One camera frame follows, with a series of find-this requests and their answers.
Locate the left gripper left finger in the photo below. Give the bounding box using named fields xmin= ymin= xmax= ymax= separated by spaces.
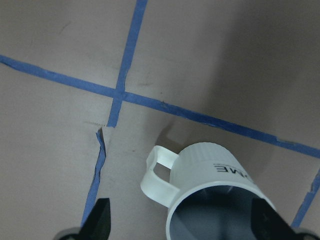
xmin=54 ymin=198 xmax=111 ymax=240

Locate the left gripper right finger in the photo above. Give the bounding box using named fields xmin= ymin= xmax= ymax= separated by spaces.
xmin=251 ymin=198 xmax=320 ymax=240

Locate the white mug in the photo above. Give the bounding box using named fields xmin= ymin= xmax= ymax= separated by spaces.
xmin=140 ymin=142 xmax=266 ymax=240

